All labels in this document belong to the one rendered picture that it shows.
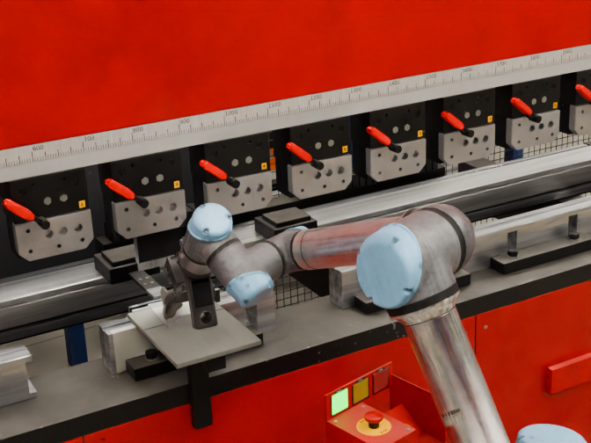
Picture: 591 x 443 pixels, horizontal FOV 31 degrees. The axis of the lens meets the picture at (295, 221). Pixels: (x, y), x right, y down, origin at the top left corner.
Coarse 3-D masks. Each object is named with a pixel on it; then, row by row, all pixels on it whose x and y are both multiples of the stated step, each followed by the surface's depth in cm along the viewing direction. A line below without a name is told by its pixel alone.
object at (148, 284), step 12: (108, 252) 248; (120, 252) 248; (132, 252) 247; (96, 264) 250; (108, 264) 245; (120, 264) 244; (132, 264) 244; (108, 276) 243; (120, 276) 244; (132, 276) 242; (144, 276) 242; (144, 288) 236; (156, 288) 236
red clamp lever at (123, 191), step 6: (108, 180) 209; (108, 186) 209; (114, 186) 209; (120, 186) 209; (120, 192) 210; (126, 192) 210; (132, 192) 211; (132, 198) 211; (138, 198) 212; (144, 198) 214; (138, 204) 213; (144, 204) 212
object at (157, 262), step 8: (160, 232) 225; (168, 232) 225; (176, 232) 226; (136, 240) 222; (144, 240) 223; (152, 240) 224; (160, 240) 225; (168, 240) 226; (176, 240) 227; (136, 248) 224; (144, 248) 224; (152, 248) 225; (160, 248) 226; (168, 248) 227; (176, 248) 228; (136, 256) 225; (144, 256) 224; (152, 256) 225; (160, 256) 226; (168, 256) 227; (144, 264) 226; (152, 264) 227; (160, 264) 228
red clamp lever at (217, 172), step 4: (204, 160) 218; (200, 164) 218; (204, 164) 217; (208, 164) 217; (212, 164) 218; (204, 168) 217; (208, 168) 218; (212, 168) 218; (216, 168) 219; (212, 172) 219; (216, 172) 219; (220, 172) 219; (224, 172) 220; (216, 176) 219; (220, 176) 219; (224, 176) 220; (228, 180) 221; (232, 180) 221; (236, 180) 221; (228, 184) 223; (232, 184) 221; (236, 184) 221
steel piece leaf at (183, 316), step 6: (162, 306) 228; (186, 306) 227; (156, 312) 225; (162, 312) 225; (180, 312) 225; (186, 312) 224; (162, 318) 222; (174, 318) 218; (180, 318) 219; (186, 318) 219; (168, 324) 218; (174, 324) 218; (180, 324) 219
